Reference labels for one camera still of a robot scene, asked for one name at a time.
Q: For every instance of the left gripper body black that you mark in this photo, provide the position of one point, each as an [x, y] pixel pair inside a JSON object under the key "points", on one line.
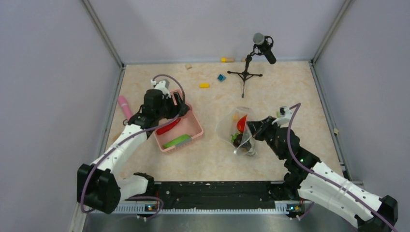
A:
{"points": [[170, 110]]}

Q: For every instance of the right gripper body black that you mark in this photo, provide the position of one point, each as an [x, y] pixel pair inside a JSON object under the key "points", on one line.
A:
{"points": [[267, 131]]}

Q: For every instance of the red toy chili pepper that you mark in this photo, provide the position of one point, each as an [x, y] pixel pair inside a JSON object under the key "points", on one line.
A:
{"points": [[168, 127]]}

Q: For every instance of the dark purple toy mangosteen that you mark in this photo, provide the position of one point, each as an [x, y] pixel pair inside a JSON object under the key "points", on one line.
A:
{"points": [[242, 145]]}

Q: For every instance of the clear dotted zip top bag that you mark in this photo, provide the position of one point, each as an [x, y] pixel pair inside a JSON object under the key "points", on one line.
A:
{"points": [[226, 127]]}

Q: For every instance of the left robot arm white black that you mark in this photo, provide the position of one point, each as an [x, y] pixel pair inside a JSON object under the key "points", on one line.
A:
{"points": [[98, 187]]}

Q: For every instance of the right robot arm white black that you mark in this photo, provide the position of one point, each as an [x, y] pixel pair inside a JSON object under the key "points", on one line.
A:
{"points": [[313, 180]]}

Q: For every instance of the pink perforated plastic basket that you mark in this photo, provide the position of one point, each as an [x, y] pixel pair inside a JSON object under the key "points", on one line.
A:
{"points": [[189, 124]]}

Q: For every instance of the green toy cucumber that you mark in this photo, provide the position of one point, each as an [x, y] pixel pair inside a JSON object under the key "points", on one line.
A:
{"points": [[177, 140]]}

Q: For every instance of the yellow rectangular block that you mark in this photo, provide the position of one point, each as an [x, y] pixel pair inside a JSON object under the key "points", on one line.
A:
{"points": [[204, 85]]}

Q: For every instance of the pink cylindrical tube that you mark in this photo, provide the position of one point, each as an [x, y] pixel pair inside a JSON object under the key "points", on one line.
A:
{"points": [[123, 104]]}

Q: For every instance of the black microphone tripod stand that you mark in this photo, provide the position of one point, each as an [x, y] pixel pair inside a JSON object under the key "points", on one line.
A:
{"points": [[245, 75]]}

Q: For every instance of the blue square block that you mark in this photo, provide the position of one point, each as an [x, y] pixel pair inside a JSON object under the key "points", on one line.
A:
{"points": [[221, 77]]}

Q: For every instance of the yellow and wood cylinder block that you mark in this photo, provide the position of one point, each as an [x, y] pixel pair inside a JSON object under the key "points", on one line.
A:
{"points": [[227, 60]]}

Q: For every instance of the black microphone with grey head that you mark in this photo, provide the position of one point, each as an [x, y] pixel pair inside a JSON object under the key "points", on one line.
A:
{"points": [[263, 47]]}

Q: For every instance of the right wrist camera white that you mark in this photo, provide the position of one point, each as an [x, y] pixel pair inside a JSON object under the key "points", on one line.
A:
{"points": [[284, 115]]}

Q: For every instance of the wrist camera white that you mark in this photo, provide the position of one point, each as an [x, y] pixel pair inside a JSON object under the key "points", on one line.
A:
{"points": [[163, 86], [284, 115]]}

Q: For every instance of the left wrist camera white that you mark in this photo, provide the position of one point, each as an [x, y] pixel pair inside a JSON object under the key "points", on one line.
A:
{"points": [[163, 86]]}

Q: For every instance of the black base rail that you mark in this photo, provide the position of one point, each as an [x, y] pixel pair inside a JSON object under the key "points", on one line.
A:
{"points": [[230, 195]]}

